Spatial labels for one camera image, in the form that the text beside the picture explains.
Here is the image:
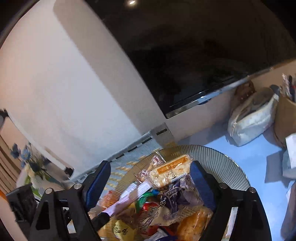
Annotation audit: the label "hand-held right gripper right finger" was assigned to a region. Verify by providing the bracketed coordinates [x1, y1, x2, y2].
[190, 161, 272, 241]

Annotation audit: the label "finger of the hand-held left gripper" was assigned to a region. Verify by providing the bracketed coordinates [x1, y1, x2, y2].
[91, 212, 111, 230]

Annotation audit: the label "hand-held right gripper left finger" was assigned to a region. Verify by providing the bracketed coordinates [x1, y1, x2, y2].
[29, 160, 112, 241]

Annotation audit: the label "yellow snack packet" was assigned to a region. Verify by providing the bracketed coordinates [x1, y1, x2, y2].
[112, 219, 137, 241]

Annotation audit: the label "purple snack packet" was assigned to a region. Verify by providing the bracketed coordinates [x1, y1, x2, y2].
[159, 176, 208, 209]

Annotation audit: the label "ribbed glass plate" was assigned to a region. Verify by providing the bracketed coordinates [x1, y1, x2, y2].
[97, 144, 251, 241]

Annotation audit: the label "pink white strip packet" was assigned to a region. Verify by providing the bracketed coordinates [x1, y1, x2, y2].
[104, 179, 154, 217]

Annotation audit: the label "orange label rice cake packet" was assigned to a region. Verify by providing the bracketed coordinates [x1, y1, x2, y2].
[148, 155, 193, 189]

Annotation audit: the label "red striped crisps bag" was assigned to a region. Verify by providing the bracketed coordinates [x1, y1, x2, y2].
[139, 201, 214, 241]

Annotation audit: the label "green small snack packet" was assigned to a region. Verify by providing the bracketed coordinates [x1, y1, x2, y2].
[136, 192, 154, 205]

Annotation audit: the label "blue white snack packet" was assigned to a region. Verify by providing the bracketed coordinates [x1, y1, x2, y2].
[148, 228, 178, 241]

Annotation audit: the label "red bar snack packet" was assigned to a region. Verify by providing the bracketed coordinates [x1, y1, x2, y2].
[100, 189, 118, 209]

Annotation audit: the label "white ribbed ceramic vase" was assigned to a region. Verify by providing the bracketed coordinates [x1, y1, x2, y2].
[16, 162, 42, 193]

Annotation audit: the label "pale blue artificial flowers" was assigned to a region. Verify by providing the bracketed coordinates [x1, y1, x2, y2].
[9, 142, 47, 176]

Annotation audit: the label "white fabric pouch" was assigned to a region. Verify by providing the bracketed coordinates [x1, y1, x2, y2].
[228, 87, 280, 147]

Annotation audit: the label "grey cloth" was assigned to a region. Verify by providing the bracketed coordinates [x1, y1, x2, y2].
[280, 181, 296, 241]

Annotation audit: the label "white paper sheet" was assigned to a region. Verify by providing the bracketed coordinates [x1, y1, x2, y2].
[281, 134, 296, 179]

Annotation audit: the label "brown plush toy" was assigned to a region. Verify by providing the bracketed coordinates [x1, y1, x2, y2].
[233, 80, 256, 101]

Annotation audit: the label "cardboard box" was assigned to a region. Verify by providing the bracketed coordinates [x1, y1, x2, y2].
[274, 95, 296, 147]

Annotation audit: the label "black flat screen television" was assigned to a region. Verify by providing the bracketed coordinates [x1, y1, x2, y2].
[84, 0, 296, 119]

